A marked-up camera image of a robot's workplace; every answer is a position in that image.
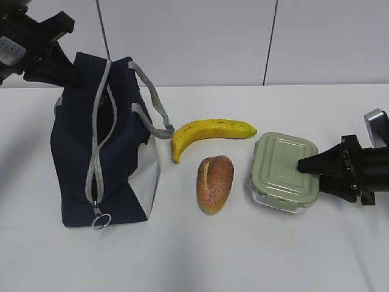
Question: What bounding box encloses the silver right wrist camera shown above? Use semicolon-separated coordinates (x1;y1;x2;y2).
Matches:
364;108;388;148

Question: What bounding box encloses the green lid glass container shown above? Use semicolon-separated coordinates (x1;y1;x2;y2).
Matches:
248;132;319;214

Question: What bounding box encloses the brown bread roll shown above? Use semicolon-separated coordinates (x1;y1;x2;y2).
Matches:
196;155;234;215

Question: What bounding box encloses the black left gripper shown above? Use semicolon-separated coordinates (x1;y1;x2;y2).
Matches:
1;5;86;88

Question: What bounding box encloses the navy blue lunch bag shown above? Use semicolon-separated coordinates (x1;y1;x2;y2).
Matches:
50;53;174;230

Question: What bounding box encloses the yellow banana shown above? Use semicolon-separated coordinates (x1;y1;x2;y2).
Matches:
171;119;257;164

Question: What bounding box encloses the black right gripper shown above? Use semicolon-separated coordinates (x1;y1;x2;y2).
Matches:
297;135;388;206

